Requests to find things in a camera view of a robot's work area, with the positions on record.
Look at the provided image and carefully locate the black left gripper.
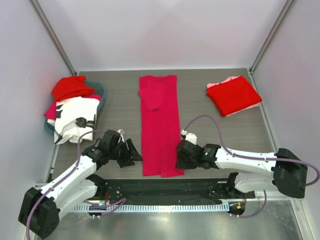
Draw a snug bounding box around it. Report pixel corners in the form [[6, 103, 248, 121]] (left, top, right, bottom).
[[108, 138, 143, 168]]

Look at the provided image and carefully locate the magenta pink t shirt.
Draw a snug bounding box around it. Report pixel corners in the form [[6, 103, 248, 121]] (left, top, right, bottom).
[[138, 75, 184, 178]]

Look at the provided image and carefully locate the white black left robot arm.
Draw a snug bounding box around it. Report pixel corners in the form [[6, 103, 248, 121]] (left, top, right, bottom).
[[18, 130, 143, 240]]

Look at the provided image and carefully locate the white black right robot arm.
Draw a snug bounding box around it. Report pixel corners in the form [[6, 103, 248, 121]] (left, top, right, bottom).
[[176, 133, 308, 199]]

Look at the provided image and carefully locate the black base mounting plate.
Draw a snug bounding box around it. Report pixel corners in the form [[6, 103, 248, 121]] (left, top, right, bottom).
[[93, 178, 256, 206]]

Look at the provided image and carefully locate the white black printed t shirt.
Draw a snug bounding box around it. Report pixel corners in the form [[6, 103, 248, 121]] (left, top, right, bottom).
[[48, 94, 102, 145]]

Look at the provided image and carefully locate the teal laundry basket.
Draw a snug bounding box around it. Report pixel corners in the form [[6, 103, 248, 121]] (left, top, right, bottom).
[[44, 80, 107, 135]]

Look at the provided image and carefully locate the folded red t shirt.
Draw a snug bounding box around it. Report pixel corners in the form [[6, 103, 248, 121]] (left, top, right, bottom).
[[206, 76, 263, 117]]

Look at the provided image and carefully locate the red t shirt in basket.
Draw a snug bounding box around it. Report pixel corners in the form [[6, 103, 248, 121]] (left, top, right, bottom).
[[52, 75, 95, 102]]

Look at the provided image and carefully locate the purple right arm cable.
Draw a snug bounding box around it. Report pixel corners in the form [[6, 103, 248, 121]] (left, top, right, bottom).
[[183, 114, 320, 219]]

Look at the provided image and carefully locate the slotted white cable duct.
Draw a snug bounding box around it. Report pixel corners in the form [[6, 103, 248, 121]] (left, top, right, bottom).
[[70, 202, 230, 213]]

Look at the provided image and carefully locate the aluminium front rail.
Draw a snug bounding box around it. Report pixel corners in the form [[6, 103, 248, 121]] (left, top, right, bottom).
[[34, 181, 305, 203]]

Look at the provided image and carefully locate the left aluminium frame post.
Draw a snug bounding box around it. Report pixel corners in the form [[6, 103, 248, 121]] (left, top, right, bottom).
[[29, 0, 77, 76]]

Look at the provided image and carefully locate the aluminium frame post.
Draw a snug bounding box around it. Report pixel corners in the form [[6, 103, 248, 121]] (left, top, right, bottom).
[[29, 0, 77, 76], [248, 0, 296, 75]]

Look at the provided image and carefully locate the right aluminium frame post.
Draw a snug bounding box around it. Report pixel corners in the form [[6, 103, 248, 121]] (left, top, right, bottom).
[[248, 0, 296, 75]]

